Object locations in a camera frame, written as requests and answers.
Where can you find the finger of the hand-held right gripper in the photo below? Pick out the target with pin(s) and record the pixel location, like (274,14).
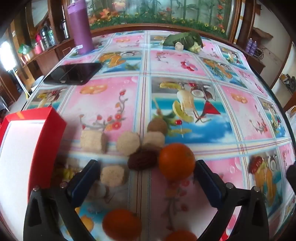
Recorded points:
(291,171)

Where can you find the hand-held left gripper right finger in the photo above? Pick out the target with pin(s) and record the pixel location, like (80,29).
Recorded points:
(208,185)

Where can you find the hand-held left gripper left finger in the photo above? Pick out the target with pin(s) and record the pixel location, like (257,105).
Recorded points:
(85,183)

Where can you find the beige round crumbly cake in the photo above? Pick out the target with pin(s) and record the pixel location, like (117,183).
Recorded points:
(153,139)
(112,176)
(128,143)

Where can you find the small orange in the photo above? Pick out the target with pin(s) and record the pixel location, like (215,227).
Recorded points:
(181,236)
(177,161)
(121,223)

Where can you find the beige square crumbly cake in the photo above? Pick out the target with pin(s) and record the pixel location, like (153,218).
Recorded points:
(90,141)

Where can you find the red shallow cardboard box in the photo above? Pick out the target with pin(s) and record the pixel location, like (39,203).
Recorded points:
(49,139)

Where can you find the red date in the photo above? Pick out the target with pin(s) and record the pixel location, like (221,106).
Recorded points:
(141,161)

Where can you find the white plastic bag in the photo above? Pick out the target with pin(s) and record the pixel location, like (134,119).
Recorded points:
(291,114)

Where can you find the fruit-print tablecloth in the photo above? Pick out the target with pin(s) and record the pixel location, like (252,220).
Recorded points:
(97,104)

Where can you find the black smartphone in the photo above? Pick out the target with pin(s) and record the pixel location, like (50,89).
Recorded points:
(71,73)

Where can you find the brown wooden cabinet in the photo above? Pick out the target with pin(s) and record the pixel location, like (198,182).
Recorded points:
(49,59)

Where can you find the purple spray can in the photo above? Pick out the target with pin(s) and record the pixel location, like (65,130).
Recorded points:
(248,45)
(254,47)

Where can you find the small cardboard box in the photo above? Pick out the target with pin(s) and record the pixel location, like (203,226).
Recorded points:
(29,56)

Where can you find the white garlic bulb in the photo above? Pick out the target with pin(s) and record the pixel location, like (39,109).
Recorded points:
(179,45)

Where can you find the pink bottle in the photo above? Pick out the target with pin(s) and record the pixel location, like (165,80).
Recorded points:
(37,46)

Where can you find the green plastic bag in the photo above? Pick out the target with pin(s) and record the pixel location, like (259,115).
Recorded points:
(24,49)

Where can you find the green packet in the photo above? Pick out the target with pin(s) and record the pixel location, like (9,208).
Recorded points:
(51,38)

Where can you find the green leafy vegetable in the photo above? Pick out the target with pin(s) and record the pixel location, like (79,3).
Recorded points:
(182,38)

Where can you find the purple insulated bottle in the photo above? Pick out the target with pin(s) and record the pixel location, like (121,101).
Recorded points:
(81,30)

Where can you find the black thermos jug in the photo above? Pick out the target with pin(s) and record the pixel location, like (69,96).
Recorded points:
(44,34)

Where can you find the steel thermos flask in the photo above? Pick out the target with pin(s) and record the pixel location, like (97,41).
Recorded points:
(65,29)

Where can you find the floral glass panel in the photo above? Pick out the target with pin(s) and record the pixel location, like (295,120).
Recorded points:
(150,11)

